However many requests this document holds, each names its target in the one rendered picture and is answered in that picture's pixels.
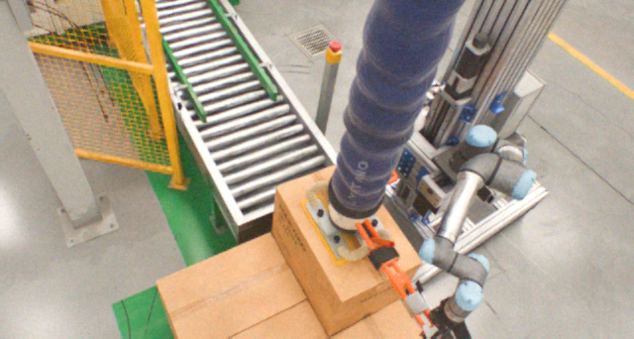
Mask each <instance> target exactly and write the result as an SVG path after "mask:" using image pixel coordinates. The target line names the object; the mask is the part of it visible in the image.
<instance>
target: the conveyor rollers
mask: <svg viewBox="0 0 634 339"><path fill-rule="evenodd" d="M165 1H167V2H165ZM203 1H205V2H203ZM161 2H162V3H161ZM198 2H201V3H198ZM194 3H196V4H194ZM189 4H191V5H189ZM184 5H187V6H184ZM156 6H157V11H158V18H159V19H160V20H158V23H159V30H160V31H161V32H162V34H163V35H164V34H168V33H172V32H176V31H181V32H177V33H172V34H168V35H164V38H165V40H166V41H167V42H172V41H177V40H181V39H185V38H189V37H193V36H197V35H202V34H206V33H209V32H213V31H217V30H222V31H218V32H214V33H210V34H206V35H202V36H198V37H194V38H190V39H186V40H182V41H177V42H173V43H169V44H168V45H169V47H170V48H171V50H172V51H174V50H178V49H182V48H186V47H190V46H194V45H198V44H202V43H206V42H209V41H213V40H217V39H222V38H226V37H229V35H228V34H227V32H226V31H225V30H224V29H223V27H222V26H221V24H220V23H219V21H218V20H217V18H216V17H215V16H212V15H214V14H213V12H212V11H211V9H207V8H209V6H208V5H207V2H206V0H172V1H170V0H156ZM180 6H182V7H180ZM175 7H177V8H175ZM170 8H172V9H170ZM165 9H168V10H165ZM203 9H206V10H203ZM162 10H163V11H162ZM199 10H202V11H199ZM194 11H197V12H194ZM189 12H192V13H189ZM185 13H188V14H185ZM180 14H183V15H180ZM176 15H179V16H176ZM171 16H174V17H171ZM208 16H211V17H208ZM168 17H170V18H168ZM204 17H207V18H204ZM163 18H165V19H163ZM200 18H204V19H200ZM196 19H199V20H196ZM191 20H195V21H191ZM187 21H190V22H187ZM182 22H186V23H182ZM178 23H181V24H178ZM214 23H219V24H214ZM173 24H177V25H173ZM210 24H214V25H210ZM170 25H173V26H170ZM206 25H210V26H206ZM164 26H168V27H164ZM202 26H206V27H202ZM161 27H164V28H161ZM198 27H202V28H198ZM194 28H198V29H194ZM189 29H194V30H189ZM185 30H189V31H185ZM230 45H234V43H233V41H232V40H231V38H227V39H223V40H219V41H215V42H211V43H207V44H204V45H200V46H196V47H192V48H188V49H184V50H180V51H176V52H173V54H174V56H175V57H176V58H181V57H188V56H192V55H196V54H200V53H204V52H207V51H211V50H215V49H219V48H223V47H227V46H230ZM235 53H239V50H238V49H237V47H236V46H232V47H228V48H224V49H221V50H217V51H213V52H209V53H205V54H202V55H199V56H192V57H188V58H184V59H180V60H178V63H179V65H180V66H181V67H185V66H189V65H193V64H196V63H200V62H203V61H206V60H210V59H214V58H217V57H224V56H228V55H232V54H235ZM243 60H245V59H244V58H243V56H242V55H241V54H239V55H235V56H228V57H224V58H220V59H217V60H213V61H209V62H205V63H202V64H199V65H196V66H192V67H188V68H184V69H183V72H184V73H185V75H186V76H189V75H192V74H196V73H200V72H204V71H206V70H210V69H214V68H217V67H221V66H225V65H228V64H232V63H236V62H240V61H243ZM247 69H251V68H250V66H249V65H248V63H247V62H243V63H240V64H236V65H232V66H229V67H225V68H221V69H218V70H214V71H210V72H207V73H204V74H200V75H196V76H193V77H189V78H187V79H188V81H189V82H190V84H191V85H194V84H198V83H202V82H205V81H208V80H211V79H215V78H219V77H222V76H226V75H229V74H233V73H237V72H240V71H244V70H247ZM253 78H256V75H255V74H254V72H253V71H248V72H245V73H241V74H238V75H234V76H231V77H227V78H223V79H220V80H216V81H213V82H209V83H206V84H203V85H199V86H196V87H192V88H193V89H194V91H195V93H196V95H198V94H201V93H205V92H207V91H211V90H214V89H218V88H221V87H225V86H228V85H232V84H235V83H239V82H242V81H246V80H249V79H253ZM259 87H262V84H261V83H260V81H259V80H254V81H251V82H247V83H244V84H241V85H237V86H234V87H230V88H227V89H223V90H220V91H216V92H213V93H209V94H206V95H203V96H200V97H198V98H199V99H200V101H201V103H205V102H208V101H212V100H215V99H218V98H225V97H228V96H232V95H235V94H239V93H242V92H245V91H249V90H252V89H256V88H259ZM266 96H268V94H267V92H266V91H265V89H261V90H258V91H255V92H251V93H248V94H245V95H241V96H238V97H235V98H228V99H224V100H221V101H218V102H214V103H211V104H208V105H205V106H204V108H205V112H206V114H207V113H210V112H214V111H217V110H220V109H223V108H227V107H230V106H233V105H237V104H240V103H243V102H246V101H250V100H253V99H256V98H263V97H266ZM279 102H282V97H281V95H277V96H276V101H273V100H272V99H271V97H270V98H266V99H263V100H260V101H256V102H253V103H250V104H247V105H243V106H240V107H237V108H234V109H230V110H227V111H224V112H221V113H217V114H214V115H211V116H208V117H207V123H205V124H203V122H202V121H201V119H199V120H196V121H193V123H194V125H195V126H196V128H197V129H199V128H202V127H205V126H208V125H211V124H214V123H217V122H220V121H223V120H227V119H230V118H233V117H236V116H239V115H243V114H246V113H249V112H252V111H255V110H258V109H262V108H265V107H268V106H270V105H273V104H275V103H279ZM288 111H289V106H288V104H283V105H279V106H276V107H274V108H271V109H268V110H266V111H262V112H259V113H256V114H253V115H250V116H247V117H244V118H240V119H237V120H234V121H231V122H228V123H225V124H222V125H218V126H215V127H212V128H209V129H206V130H204V131H200V132H199V134H200V136H201V138H202V140H204V139H206V138H210V137H213V136H216V135H219V134H222V133H225V132H228V131H231V130H234V129H237V128H240V127H243V126H246V125H250V124H253V123H256V122H259V121H261V120H264V119H267V118H270V117H273V116H275V115H278V114H281V113H284V112H288ZM294 121H296V116H295V115H294V114H293V113H292V114H289V115H286V116H283V117H280V118H277V119H274V120H272V121H269V122H266V123H263V124H260V125H257V126H255V127H251V128H248V129H245V130H242V131H239V132H236V133H233V134H230V135H227V136H224V137H221V138H218V139H215V140H212V141H209V142H206V143H204V145H205V147H206V149H207V151H210V150H213V149H216V148H219V147H222V146H225V145H228V144H231V143H234V142H237V141H240V140H243V139H246V138H249V137H251V136H254V135H257V134H260V133H263V132H266V131H269V130H272V129H274V128H276V127H279V126H282V125H285V124H288V123H291V122H294ZM302 131H303V127H302V125H301V124H297V125H294V126H291V127H288V128H285V129H282V130H279V131H276V132H274V133H271V134H268V135H265V136H262V137H259V138H256V139H253V140H251V141H248V142H245V143H243V144H240V145H237V146H234V147H231V148H228V149H225V150H222V151H219V152H216V153H213V154H210V156H211V158H212V160H213V162H214V163H215V162H218V161H220V160H223V159H226V158H229V157H231V156H234V155H237V154H240V153H243V152H245V151H248V150H251V149H254V148H257V147H260V146H263V145H266V144H269V143H271V142H274V141H276V140H279V139H282V138H285V137H288V136H291V135H294V134H296V133H299V132H302ZM308 142H310V136H309V135H308V134H305V135H303V136H300V137H297V138H294V139H291V140H288V141H285V142H283V143H280V144H277V145H274V146H272V147H269V148H266V149H264V150H261V151H258V152H255V153H252V154H249V155H246V156H244V157H241V158H238V159H235V160H232V161H229V162H226V163H224V164H221V165H218V166H216V168H218V170H219V172H220V173H221V172H224V171H226V170H231V169H234V168H239V167H242V166H245V165H248V164H251V163H253V162H256V161H259V160H262V159H265V158H267V157H270V156H273V155H275V154H278V153H280V152H283V151H286V150H289V149H292V148H294V147H297V146H300V145H303V144H305V143H308ZM316 153H318V148H317V146H316V145H312V146H310V147H307V148H304V149H301V150H299V151H296V152H293V153H290V154H287V155H285V156H282V157H279V158H276V159H274V160H272V161H269V162H266V163H264V164H261V165H258V166H255V167H253V168H247V169H242V170H240V171H237V172H234V173H231V174H229V175H226V176H223V179H224V181H225V182H226V184H227V185H228V184H231V183H234V182H236V181H239V180H242V179H244V178H247V177H250V176H253V175H255V174H258V173H261V172H263V171H266V170H271V169H273V168H278V167H280V166H283V165H286V164H288V163H291V162H294V161H297V160H299V159H302V158H305V157H307V156H310V155H313V154H316ZM325 163H326V161H325V158H324V157H323V156H320V157H318V158H315V159H312V160H310V161H307V162H304V163H302V164H299V165H296V166H294V167H291V168H286V169H281V170H279V171H276V172H274V173H272V174H269V175H266V176H264V177H261V178H258V179H256V180H253V181H250V182H248V183H245V184H242V185H240V186H237V187H234V188H232V189H229V190H230V192H231V194H232V196H233V197H237V196H240V195H242V194H245V193H247V192H250V191H253V190H255V189H258V188H260V187H263V186H266V185H268V184H271V183H274V182H275V181H278V180H280V179H283V178H286V177H288V176H291V175H293V174H296V173H299V172H301V171H304V170H308V169H311V168H316V167H319V166H321V165H324V164H325ZM274 193H275V188H272V189H269V190H267V191H264V192H262V193H259V194H257V195H254V196H251V197H249V198H246V199H244V200H241V201H238V202H236V203H237V205H238V207H239V209H240V210H241V211H242V210H244V209H247V208H249V207H252V206H254V205H257V204H259V203H262V202H265V201H267V200H270V199H272V198H274Z"/></svg>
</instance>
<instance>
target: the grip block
mask: <svg viewBox="0 0 634 339"><path fill-rule="evenodd" d="M368 258H369V259H370V262H371V263H372V265H373V266H374V268H375V269H376V270H377V271H379V272H382V271H384V269H383V268H384V267H385V266H389V267H392V263H394V262H398V261H399V259H400V254H399V253H398V251H397V250H396V249H395V247H389V246H385V245H381V244H378V245H376V246H373V247H371V248H370V251H369V255H368Z"/></svg>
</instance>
